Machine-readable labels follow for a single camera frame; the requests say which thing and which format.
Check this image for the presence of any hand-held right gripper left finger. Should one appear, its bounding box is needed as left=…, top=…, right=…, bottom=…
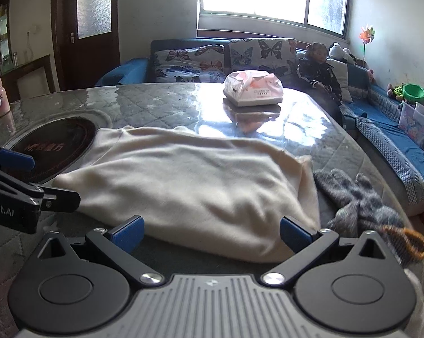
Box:
left=38, top=215, right=165, bottom=287

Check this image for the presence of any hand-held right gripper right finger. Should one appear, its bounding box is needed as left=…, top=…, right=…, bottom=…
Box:
left=262, top=215, right=396, bottom=287

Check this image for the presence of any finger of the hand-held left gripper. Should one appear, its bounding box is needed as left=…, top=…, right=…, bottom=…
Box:
left=0, top=146, right=36, bottom=172
left=0, top=166, right=81, bottom=214

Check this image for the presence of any cream knit garment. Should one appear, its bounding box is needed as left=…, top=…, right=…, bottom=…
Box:
left=52, top=126, right=322, bottom=264

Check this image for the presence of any round black heater plate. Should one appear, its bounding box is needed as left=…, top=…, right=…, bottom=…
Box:
left=3, top=109, right=112, bottom=185

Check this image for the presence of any grey knitted cloth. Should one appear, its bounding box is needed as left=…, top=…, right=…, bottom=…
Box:
left=313, top=168, right=415, bottom=268

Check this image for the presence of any dark wooden door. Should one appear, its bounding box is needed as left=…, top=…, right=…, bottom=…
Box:
left=52, top=0, right=121, bottom=92

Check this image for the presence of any blue sofa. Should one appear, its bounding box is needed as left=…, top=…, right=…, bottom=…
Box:
left=96, top=38, right=424, bottom=217

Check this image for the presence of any pink white tissue pack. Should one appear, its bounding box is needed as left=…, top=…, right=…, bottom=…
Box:
left=222, top=70, right=284, bottom=107

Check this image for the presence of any white pillow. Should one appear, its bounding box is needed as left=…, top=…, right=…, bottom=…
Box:
left=326, top=58, right=353, bottom=103

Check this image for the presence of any clear plastic storage box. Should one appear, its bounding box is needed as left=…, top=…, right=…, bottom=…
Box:
left=398, top=101, right=424, bottom=148

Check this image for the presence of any green plush toy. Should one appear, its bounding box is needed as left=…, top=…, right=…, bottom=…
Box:
left=387, top=84, right=404, bottom=101

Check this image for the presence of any long butterfly print cushion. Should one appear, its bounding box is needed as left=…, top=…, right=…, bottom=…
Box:
left=153, top=44, right=228, bottom=84

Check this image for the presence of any square butterfly print cushion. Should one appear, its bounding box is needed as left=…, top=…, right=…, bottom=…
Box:
left=229, top=38, right=297, bottom=76

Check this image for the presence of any green plastic bowl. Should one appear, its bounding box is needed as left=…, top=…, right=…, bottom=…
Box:
left=402, top=84, right=424, bottom=102

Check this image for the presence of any white plush toy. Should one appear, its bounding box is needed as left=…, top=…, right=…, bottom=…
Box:
left=329, top=42, right=357, bottom=65

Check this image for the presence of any colourful pinwheel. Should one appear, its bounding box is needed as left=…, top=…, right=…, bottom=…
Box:
left=359, top=25, right=374, bottom=67

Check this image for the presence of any orange woven ring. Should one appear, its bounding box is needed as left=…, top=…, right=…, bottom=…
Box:
left=381, top=225, right=424, bottom=264

